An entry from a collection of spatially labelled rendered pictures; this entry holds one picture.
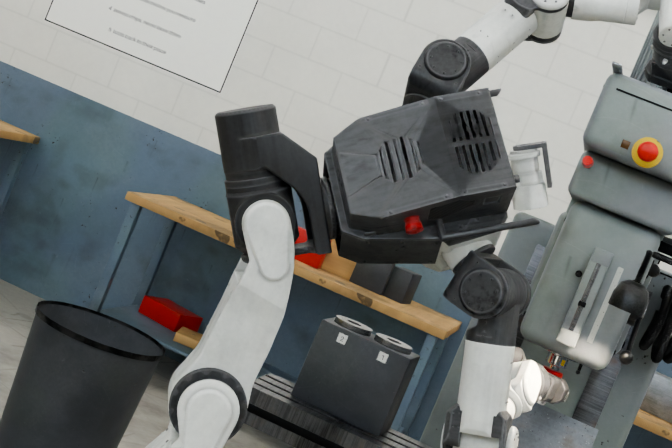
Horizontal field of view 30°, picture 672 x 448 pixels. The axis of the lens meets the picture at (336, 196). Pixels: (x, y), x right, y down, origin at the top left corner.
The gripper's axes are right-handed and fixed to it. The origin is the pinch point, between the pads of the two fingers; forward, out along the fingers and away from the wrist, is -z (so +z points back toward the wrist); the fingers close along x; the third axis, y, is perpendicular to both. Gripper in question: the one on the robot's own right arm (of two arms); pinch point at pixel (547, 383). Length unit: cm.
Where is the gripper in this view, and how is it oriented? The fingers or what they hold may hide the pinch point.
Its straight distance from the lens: 278.8
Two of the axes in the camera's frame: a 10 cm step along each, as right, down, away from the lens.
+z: -4.7, -1.7, -8.6
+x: -7.9, -3.5, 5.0
